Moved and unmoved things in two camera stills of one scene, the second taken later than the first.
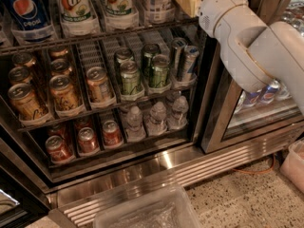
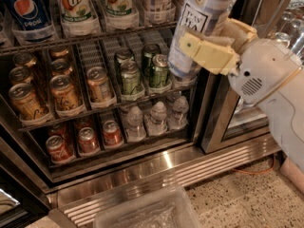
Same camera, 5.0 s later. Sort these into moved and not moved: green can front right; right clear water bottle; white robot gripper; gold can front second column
Moved: white robot gripper
Not moved: gold can front second column; right clear water bottle; green can front right
